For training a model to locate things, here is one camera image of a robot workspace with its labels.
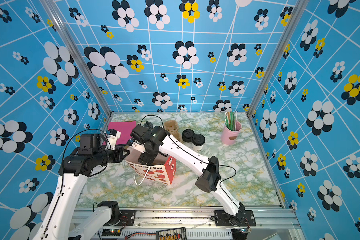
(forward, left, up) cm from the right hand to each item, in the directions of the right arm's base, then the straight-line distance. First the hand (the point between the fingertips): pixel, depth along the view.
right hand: (149, 155), depth 76 cm
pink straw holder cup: (+19, -47, -10) cm, 51 cm away
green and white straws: (+28, -48, -4) cm, 55 cm away
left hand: (-1, +8, +6) cm, 11 cm away
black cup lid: (+14, -26, -6) cm, 30 cm away
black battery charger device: (-31, -15, -17) cm, 39 cm away
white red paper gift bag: (-9, -8, +2) cm, 13 cm away
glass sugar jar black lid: (+26, +7, -6) cm, 28 cm away
